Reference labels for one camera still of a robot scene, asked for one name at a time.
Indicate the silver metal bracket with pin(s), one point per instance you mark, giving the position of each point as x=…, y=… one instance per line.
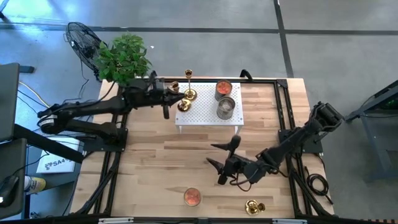
x=289, y=221
x=115, y=220

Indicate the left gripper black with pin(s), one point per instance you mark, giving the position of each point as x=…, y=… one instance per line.
x=149, y=93

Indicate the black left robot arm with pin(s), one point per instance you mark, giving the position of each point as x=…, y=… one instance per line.
x=93, y=107

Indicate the white perforated metal shelf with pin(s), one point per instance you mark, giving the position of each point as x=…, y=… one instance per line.
x=205, y=116

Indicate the yellow white spray can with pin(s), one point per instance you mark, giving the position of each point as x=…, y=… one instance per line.
x=34, y=184

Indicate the silver ribbed tin can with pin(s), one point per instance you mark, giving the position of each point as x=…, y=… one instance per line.
x=226, y=105

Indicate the dark grey desk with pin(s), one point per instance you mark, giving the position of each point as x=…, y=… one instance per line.
x=12, y=161

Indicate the tin can with orange contents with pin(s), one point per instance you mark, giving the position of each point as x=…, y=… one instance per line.
x=192, y=197
x=223, y=87

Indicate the white label sheet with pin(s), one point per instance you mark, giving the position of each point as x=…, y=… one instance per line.
x=56, y=163

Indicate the black stand foot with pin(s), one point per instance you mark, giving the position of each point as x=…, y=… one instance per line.
x=26, y=69

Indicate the gold brass candlestick holder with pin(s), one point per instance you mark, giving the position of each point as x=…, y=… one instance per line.
x=184, y=106
x=251, y=208
x=190, y=94

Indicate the dark grey monitor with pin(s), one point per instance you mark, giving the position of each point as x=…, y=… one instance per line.
x=7, y=99

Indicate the black aluminium table frame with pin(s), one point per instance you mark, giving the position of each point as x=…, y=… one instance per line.
x=258, y=81

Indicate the dark metal cart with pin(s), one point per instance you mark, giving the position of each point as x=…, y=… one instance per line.
x=368, y=146

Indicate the black floor fan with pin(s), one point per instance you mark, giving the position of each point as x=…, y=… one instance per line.
x=82, y=43

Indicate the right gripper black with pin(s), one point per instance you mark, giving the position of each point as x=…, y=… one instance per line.
x=242, y=169

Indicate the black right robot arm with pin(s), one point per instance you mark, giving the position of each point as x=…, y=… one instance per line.
x=292, y=140

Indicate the black computer mouse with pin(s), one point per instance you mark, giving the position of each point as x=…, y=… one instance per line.
x=7, y=189

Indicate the green potted plant black pot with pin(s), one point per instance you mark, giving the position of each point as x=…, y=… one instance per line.
x=124, y=59

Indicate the black diagonal metal bar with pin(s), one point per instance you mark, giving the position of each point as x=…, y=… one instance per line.
x=46, y=143

